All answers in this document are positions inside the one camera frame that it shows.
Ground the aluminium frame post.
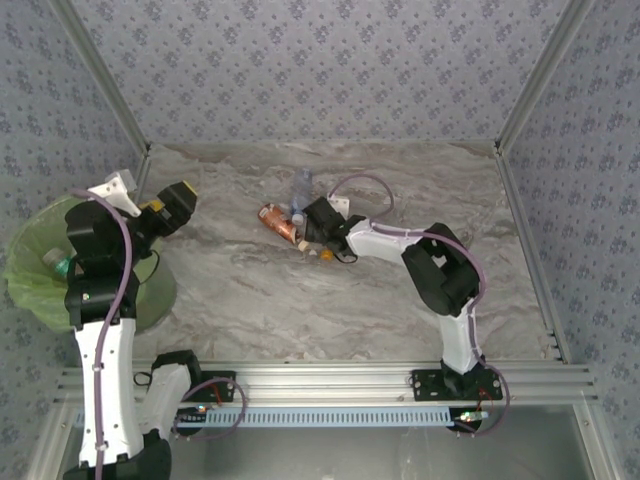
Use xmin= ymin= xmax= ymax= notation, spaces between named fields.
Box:
xmin=49 ymin=0 xmax=152 ymax=154
xmin=494 ymin=0 xmax=599 ymax=154

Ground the slotted light blue cable duct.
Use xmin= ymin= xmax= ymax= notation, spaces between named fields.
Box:
xmin=169 ymin=405 xmax=484 ymax=429

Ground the brown coffee drink bottle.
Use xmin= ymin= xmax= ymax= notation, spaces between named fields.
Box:
xmin=257 ymin=202 xmax=310 ymax=252

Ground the wide aluminium mounting rail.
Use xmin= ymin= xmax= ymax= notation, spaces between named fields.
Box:
xmin=53 ymin=363 xmax=600 ymax=405

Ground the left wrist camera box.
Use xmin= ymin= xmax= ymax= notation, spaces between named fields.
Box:
xmin=85 ymin=169 xmax=142 ymax=217

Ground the bin with green liner bag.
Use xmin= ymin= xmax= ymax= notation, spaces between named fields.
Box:
xmin=0 ymin=192 xmax=177 ymax=335

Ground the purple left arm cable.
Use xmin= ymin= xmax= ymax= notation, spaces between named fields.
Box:
xmin=69 ymin=187 xmax=247 ymax=480

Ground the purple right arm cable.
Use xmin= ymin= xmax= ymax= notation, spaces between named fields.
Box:
xmin=327 ymin=172 xmax=511 ymax=440

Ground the aluminium side rail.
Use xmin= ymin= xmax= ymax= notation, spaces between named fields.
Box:
xmin=493 ymin=142 xmax=574 ymax=365
xmin=130 ymin=149 xmax=152 ymax=201

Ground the grey metal lower panel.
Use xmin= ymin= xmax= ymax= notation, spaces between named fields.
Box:
xmin=169 ymin=424 xmax=596 ymax=480

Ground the clear bottle blue label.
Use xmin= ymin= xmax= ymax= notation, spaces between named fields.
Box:
xmin=289 ymin=167 xmax=315 ymax=226

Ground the small black controller board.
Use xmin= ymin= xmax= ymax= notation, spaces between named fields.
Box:
xmin=449 ymin=408 xmax=489 ymax=432
xmin=174 ymin=405 xmax=210 ymax=426

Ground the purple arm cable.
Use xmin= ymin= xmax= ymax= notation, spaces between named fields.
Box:
xmin=327 ymin=172 xmax=511 ymax=440
xmin=69 ymin=187 xmax=247 ymax=480

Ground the clear bottle green white label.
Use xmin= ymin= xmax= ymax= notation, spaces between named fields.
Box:
xmin=41 ymin=247 xmax=79 ymax=278

